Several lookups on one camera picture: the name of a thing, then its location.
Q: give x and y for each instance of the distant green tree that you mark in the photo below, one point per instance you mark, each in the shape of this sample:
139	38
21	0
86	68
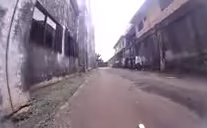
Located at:
99	58

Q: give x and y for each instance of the row of distant buildings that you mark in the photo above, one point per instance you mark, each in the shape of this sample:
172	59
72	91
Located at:
121	50

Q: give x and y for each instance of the reddish brown paved street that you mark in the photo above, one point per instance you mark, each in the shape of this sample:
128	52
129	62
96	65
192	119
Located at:
117	100

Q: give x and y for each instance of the grey weathered concrete building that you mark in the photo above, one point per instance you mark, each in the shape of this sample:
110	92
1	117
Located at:
41	43

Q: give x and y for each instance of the grassy dirt verge strip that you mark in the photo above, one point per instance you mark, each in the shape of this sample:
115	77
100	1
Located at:
47	100

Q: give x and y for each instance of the robot's own part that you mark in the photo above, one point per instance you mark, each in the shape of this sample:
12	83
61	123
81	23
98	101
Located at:
141	126

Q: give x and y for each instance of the pink and grey building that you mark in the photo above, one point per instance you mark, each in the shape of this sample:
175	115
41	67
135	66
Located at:
177	36

